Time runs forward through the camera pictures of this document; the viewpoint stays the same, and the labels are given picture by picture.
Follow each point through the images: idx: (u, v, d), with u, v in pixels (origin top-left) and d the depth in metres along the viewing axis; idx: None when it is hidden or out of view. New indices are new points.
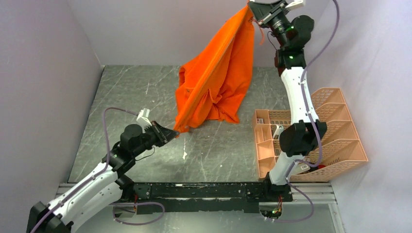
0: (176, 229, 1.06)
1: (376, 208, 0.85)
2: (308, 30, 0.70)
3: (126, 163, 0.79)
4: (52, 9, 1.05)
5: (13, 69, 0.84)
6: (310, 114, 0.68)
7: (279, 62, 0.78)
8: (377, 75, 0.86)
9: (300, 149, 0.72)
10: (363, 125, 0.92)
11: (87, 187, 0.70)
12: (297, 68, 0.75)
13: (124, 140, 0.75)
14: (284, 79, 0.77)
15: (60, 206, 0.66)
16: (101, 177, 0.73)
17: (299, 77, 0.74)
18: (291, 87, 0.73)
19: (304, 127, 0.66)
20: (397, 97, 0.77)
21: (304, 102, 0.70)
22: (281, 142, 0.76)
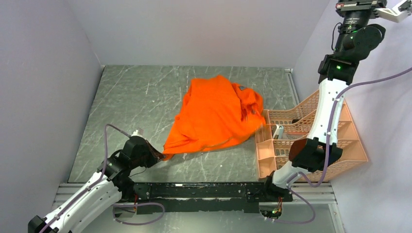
0: (176, 229, 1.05)
1: (377, 208, 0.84)
2: (367, 47, 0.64)
3: (122, 171, 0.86)
4: (51, 8, 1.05)
5: (12, 66, 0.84)
6: (330, 134, 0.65)
7: (321, 67, 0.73)
8: (378, 86, 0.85)
9: (306, 164, 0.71)
10: (372, 146, 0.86)
11: (82, 198, 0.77)
12: (340, 82, 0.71)
13: (128, 146, 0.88)
14: (319, 89, 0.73)
15: (57, 219, 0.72)
16: (96, 188, 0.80)
17: (336, 93, 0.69)
18: (323, 99, 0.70)
19: (317, 145, 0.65)
20: (398, 103, 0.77)
21: (329, 120, 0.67)
22: (290, 151, 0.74)
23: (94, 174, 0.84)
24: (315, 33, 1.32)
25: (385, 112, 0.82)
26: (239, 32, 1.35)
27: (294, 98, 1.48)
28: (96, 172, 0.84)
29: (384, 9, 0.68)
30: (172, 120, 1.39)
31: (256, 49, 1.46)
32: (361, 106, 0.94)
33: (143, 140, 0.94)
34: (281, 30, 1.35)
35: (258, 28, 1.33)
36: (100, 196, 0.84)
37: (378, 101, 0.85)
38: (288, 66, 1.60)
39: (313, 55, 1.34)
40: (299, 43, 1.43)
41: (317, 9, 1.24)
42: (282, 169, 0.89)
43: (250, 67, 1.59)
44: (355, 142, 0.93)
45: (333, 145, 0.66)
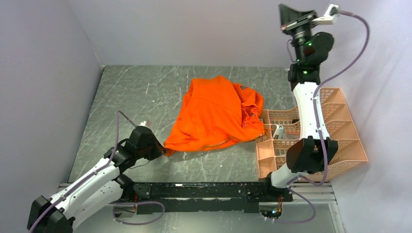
0: (176, 229, 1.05)
1: (377, 208, 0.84)
2: (327, 50, 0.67)
3: (128, 159, 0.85)
4: (51, 8, 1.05)
5: (12, 68, 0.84)
6: (320, 130, 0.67)
7: (291, 77, 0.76)
8: (376, 82, 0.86)
9: (308, 168, 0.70)
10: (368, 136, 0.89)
11: (89, 182, 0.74)
12: (311, 83, 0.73)
13: (135, 135, 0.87)
14: (295, 92, 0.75)
15: (62, 200, 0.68)
16: (103, 172, 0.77)
17: (312, 92, 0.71)
18: (303, 101, 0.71)
19: (313, 143, 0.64)
20: (400, 99, 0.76)
21: (315, 118, 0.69)
22: (288, 158, 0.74)
23: (100, 161, 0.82)
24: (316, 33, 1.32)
25: (378, 107, 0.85)
26: (239, 32, 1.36)
27: (294, 98, 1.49)
28: (103, 158, 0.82)
29: (321, 17, 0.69)
30: (172, 119, 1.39)
31: (256, 49, 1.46)
32: (362, 106, 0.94)
33: (149, 129, 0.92)
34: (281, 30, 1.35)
35: (258, 28, 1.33)
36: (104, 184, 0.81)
37: (374, 95, 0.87)
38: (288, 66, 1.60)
39: None
40: None
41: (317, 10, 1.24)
42: (281, 171, 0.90)
43: (250, 67, 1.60)
44: (355, 142, 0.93)
45: (328, 140, 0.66)
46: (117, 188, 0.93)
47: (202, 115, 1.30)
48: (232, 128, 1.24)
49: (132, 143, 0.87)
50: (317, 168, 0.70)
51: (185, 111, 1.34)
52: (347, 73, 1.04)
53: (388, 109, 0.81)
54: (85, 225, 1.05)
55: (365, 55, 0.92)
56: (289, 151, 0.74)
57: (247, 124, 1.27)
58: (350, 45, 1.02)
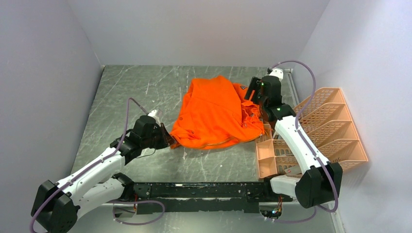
0: (176, 229, 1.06)
1: (376, 208, 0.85)
2: (274, 79, 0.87)
3: (133, 149, 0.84)
4: (51, 9, 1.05)
5: (13, 69, 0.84)
6: (318, 157, 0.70)
7: (269, 117, 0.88)
8: (374, 84, 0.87)
9: (323, 200, 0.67)
10: (364, 136, 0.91)
11: (96, 169, 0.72)
12: (288, 117, 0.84)
13: (139, 125, 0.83)
14: (279, 129, 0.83)
15: (70, 185, 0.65)
16: (110, 160, 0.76)
17: (294, 124, 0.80)
18: (289, 135, 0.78)
19: (318, 173, 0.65)
20: (399, 101, 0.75)
21: (309, 148, 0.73)
22: (299, 197, 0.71)
23: (106, 149, 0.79)
24: (316, 33, 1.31)
25: (375, 108, 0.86)
26: (240, 32, 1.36)
27: (294, 99, 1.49)
28: (109, 147, 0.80)
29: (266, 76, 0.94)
30: (172, 120, 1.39)
31: (256, 49, 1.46)
32: (363, 107, 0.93)
33: (154, 119, 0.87)
34: (281, 30, 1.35)
35: (258, 28, 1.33)
36: (108, 174, 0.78)
37: (370, 96, 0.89)
38: (288, 66, 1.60)
39: (313, 55, 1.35)
40: (298, 43, 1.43)
41: (317, 9, 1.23)
42: (283, 187, 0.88)
43: (250, 67, 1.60)
44: (355, 142, 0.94)
45: (329, 164, 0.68)
46: (118, 184, 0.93)
47: (201, 114, 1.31)
48: (232, 127, 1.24)
49: (136, 134, 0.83)
50: (329, 197, 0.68)
51: (187, 110, 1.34)
52: (347, 74, 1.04)
53: (383, 110, 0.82)
54: (85, 225, 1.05)
55: (364, 57, 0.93)
56: (297, 190, 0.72)
57: (247, 124, 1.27)
58: (349, 46, 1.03)
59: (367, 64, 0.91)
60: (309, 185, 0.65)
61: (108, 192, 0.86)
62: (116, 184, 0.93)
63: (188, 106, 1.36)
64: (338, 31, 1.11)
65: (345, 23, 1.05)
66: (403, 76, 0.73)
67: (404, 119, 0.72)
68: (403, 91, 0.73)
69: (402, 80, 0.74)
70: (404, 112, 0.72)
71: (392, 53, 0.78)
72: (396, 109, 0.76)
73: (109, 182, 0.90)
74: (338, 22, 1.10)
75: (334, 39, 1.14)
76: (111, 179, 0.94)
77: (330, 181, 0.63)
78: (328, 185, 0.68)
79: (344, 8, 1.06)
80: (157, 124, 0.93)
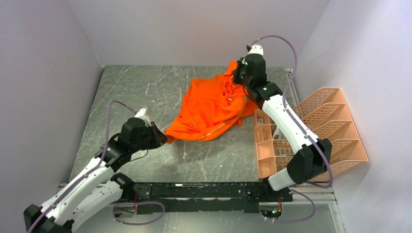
0: (176, 229, 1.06)
1: (376, 208, 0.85)
2: (258, 58, 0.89)
3: (121, 156, 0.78)
4: (51, 9, 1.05)
5: (12, 69, 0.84)
6: (308, 135, 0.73)
7: (255, 97, 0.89)
8: (374, 84, 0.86)
9: (313, 174, 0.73)
10: (365, 137, 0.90)
11: (80, 185, 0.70)
12: (276, 97, 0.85)
13: (125, 129, 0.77)
14: (268, 110, 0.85)
15: (53, 208, 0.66)
16: (94, 174, 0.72)
17: (282, 104, 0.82)
18: (279, 114, 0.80)
19: (310, 150, 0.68)
20: (400, 102, 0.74)
21: (298, 126, 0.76)
22: (294, 175, 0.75)
23: (91, 160, 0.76)
24: (317, 33, 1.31)
25: (376, 109, 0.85)
26: (240, 32, 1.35)
27: (294, 99, 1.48)
28: (94, 158, 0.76)
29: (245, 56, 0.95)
30: (172, 120, 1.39)
31: None
32: (363, 108, 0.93)
33: (142, 122, 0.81)
34: (281, 30, 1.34)
35: (258, 28, 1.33)
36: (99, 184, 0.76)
37: (370, 96, 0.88)
38: (288, 66, 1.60)
39: (313, 55, 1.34)
40: (298, 43, 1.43)
41: (317, 9, 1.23)
42: (280, 177, 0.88)
43: None
44: (355, 143, 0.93)
45: (319, 141, 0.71)
46: (115, 188, 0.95)
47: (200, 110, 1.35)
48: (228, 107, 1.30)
49: (125, 139, 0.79)
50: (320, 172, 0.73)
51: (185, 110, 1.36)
52: (347, 74, 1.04)
53: (383, 110, 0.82)
54: (85, 224, 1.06)
55: (365, 57, 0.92)
56: (289, 167, 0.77)
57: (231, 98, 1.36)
58: (349, 45, 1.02)
59: (368, 64, 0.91)
60: (302, 164, 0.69)
61: (105, 198, 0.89)
62: (114, 187, 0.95)
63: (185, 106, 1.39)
64: (338, 30, 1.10)
65: (345, 22, 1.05)
66: (403, 77, 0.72)
67: (404, 120, 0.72)
68: (404, 91, 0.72)
69: (402, 81, 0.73)
70: (404, 113, 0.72)
71: (393, 53, 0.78)
72: (397, 110, 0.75)
73: (106, 187, 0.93)
74: (338, 22, 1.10)
75: (334, 38, 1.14)
76: (110, 182, 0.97)
77: (323, 158, 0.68)
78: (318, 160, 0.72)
79: (344, 8, 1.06)
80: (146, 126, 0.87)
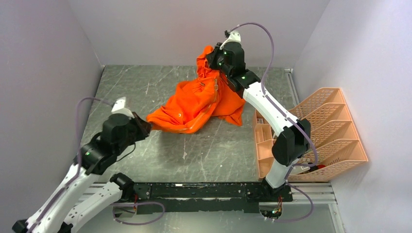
0: (176, 229, 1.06)
1: (376, 208, 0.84)
2: (237, 47, 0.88)
3: (105, 158, 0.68)
4: (51, 9, 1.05)
5: (12, 69, 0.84)
6: (289, 117, 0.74)
7: (235, 86, 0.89)
8: (375, 84, 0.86)
9: (297, 154, 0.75)
10: (365, 137, 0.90)
11: (61, 199, 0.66)
12: (254, 84, 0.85)
13: (106, 129, 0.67)
14: (248, 98, 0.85)
15: (38, 224, 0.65)
16: (75, 184, 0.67)
17: (261, 91, 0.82)
18: (259, 101, 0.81)
19: (291, 131, 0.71)
20: (400, 104, 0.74)
21: (278, 110, 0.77)
22: (279, 158, 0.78)
23: (70, 169, 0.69)
24: (317, 33, 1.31)
25: (376, 110, 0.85)
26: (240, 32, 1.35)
27: (294, 98, 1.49)
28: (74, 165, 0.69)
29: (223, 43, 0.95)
30: None
31: (256, 49, 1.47)
32: (363, 108, 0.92)
33: (126, 118, 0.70)
34: (281, 30, 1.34)
35: (257, 27, 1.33)
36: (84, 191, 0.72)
37: (370, 98, 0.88)
38: (288, 66, 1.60)
39: (313, 55, 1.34)
40: (298, 43, 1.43)
41: (317, 9, 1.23)
42: (274, 172, 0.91)
43: (250, 67, 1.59)
44: (355, 142, 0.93)
45: (300, 121, 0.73)
46: (115, 188, 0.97)
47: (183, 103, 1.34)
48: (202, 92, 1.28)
49: (107, 139, 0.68)
50: (304, 151, 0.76)
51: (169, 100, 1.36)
52: (347, 74, 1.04)
53: (384, 111, 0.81)
54: (85, 225, 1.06)
55: (365, 57, 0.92)
56: (274, 150, 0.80)
57: (204, 83, 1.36)
58: (349, 45, 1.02)
59: (368, 64, 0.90)
60: (285, 145, 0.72)
61: (104, 200, 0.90)
62: (114, 188, 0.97)
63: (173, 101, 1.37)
64: (338, 30, 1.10)
65: (345, 22, 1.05)
66: (404, 78, 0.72)
67: (404, 121, 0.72)
68: (404, 92, 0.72)
69: (402, 82, 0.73)
70: (405, 114, 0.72)
71: (393, 54, 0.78)
72: (397, 111, 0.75)
73: (106, 189, 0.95)
74: (338, 22, 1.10)
75: (334, 38, 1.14)
76: (110, 183, 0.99)
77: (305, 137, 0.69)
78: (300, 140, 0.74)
79: (344, 8, 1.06)
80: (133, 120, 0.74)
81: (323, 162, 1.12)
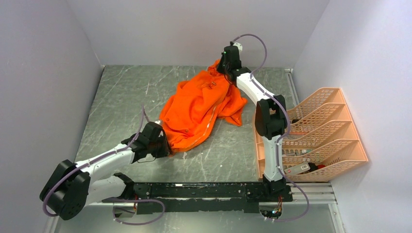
0: (176, 229, 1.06)
1: (377, 208, 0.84)
2: (233, 47, 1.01)
3: (140, 150, 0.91)
4: (51, 9, 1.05)
5: (12, 69, 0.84)
6: (267, 93, 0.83)
7: (231, 77, 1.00)
8: (374, 84, 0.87)
9: (275, 127, 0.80)
10: (365, 137, 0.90)
11: (111, 157, 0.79)
12: (245, 74, 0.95)
13: (148, 128, 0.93)
14: (240, 84, 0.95)
15: (87, 166, 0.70)
16: (122, 153, 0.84)
17: (248, 77, 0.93)
18: (246, 84, 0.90)
19: (267, 102, 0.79)
20: (399, 102, 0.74)
21: (258, 89, 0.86)
22: (259, 130, 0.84)
23: (117, 145, 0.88)
24: (317, 33, 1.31)
25: (375, 109, 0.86)
26: (240, 32, 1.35)
27: (294, 99, 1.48)
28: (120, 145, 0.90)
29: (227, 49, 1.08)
30: None
31: (256, 49, 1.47)
32: (363, 108, 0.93)
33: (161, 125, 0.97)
34: (282, 29, 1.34)
35: (258, 27, 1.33)
36: (115, 167, 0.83)
37: (370, 98, 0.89)
38: (288, 66, 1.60)
39: (314, 55, 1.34)
40: (298, 43, 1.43)
41: (317, 10, 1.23)
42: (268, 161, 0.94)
43: (250, 67, 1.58)
44: (355, 143, 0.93)
45: (275, 95, 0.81)
46: (120, 181, 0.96)
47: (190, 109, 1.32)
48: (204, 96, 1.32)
49: (145, 136, 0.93)
50: (282, 125, 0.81)
51: (169, 112, 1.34)
52: (347, 74, 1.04)
53: (383, 109, 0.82)
54: (85, 225, 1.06)
55: (365, 57, 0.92)
56: (257, 125, 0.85)
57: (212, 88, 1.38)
58: (349, 45, 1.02)
59: (368, 64, 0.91)
60: (262, 114, 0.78)
61: (111, 186, 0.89)
62: (119, 181, 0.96)
63: (176, 106, 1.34)
64: (338, 30, 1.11)
65: (345, 22, 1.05)
66: (403, 77, 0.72)
67: (404, 119, 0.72)
68: (403, 91, 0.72)
69: (401, 81, 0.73)
70: (404, 112, 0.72)
71: (393, 53, 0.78)
72: (396, 109, 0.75)
73: (111, 178, 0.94)
74: (338, 22, 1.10)
75: (334, 38, 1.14)
76: (113, 176, 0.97)
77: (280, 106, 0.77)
78: (278, 115, 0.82)
79: (343, 8, 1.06)
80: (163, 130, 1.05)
81: (323, 162, 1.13)
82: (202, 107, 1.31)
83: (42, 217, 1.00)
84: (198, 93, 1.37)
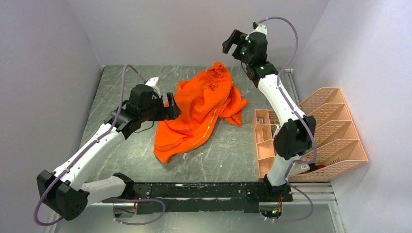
0: (176, 229, 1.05)
1: (377, 208, 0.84)
2: (263, 38, 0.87)
3: (131, 122, 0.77)
4: (51, 8, 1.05)
5: (12, 69, 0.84)
6: (296, 111, 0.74)
7: (252, 75, 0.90)
8: (374, 82, 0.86)
9: (297, 148, 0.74)
10: (366, 135, 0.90)
11: (92, 151, 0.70)
12: (271, 75, 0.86)
13: (135, 94, 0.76)
14: (262, 87, 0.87)
15: (67, 173, 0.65)
16: (106, 139, 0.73)
17: (275, 82, 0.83)
18: (270, 91, 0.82)
19: (295, 125, 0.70)
20: (400, 101, 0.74)
21: (286, 103, 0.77)
22: (278, 147, 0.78)
23: (101, 127, 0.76)
24: (317, 33, 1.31)
25: (376, 108, 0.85)
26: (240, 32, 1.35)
27: (294, 99, 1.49)
28: (105, 124, 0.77)
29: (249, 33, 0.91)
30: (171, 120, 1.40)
31: None
32: (363, 107, 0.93)
33: (151, 88, 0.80)
34: (282, 29, 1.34)
35: None
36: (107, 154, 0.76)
37: (370, 96, 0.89)
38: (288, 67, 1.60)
39: (314, 55, 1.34)
40: (298, 43, 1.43)
41: (317, 10, 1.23)
42: (276, 171, 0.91)
43: None
44: (355, 143, 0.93)
45: (305, 117, 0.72)
46: (120, 181, 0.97)
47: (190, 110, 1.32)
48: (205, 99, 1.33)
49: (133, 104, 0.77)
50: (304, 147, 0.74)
51: None
52: (347, 74, 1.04)
53: (384, 108, 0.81)
54: (85, 224, 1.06)
55: (365, 56, 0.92)
56: (276, 141, 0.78)
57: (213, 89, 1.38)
58: (349, 45, 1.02)
59: (368, 63, 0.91)
60: (286, 137, 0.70)
61: (111, 186, 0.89)
62: (119, 182, 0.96)
63: None
64: (338, 30, 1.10)
65: (345, 22, 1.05)
66: (404, 75, 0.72)
67: (405, 119, 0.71)
68: (403, 90, 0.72)
69: (402, 80, 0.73)
70: (405, 111, 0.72)
71: (392, 52, 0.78)
72: (397, 109, 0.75)
73: (111, 178, 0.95)
74: (339, 21, 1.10)
75: (334, 38, 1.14)
76: (113, 177, 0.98)
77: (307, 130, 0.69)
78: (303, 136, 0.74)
79: (343, 8, 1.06)
80: (157, 94, 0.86)
81: (323, 162, 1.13)
82: (203, 109, 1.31)
83: (42, 217, 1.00)
84: (198, 94, 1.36)
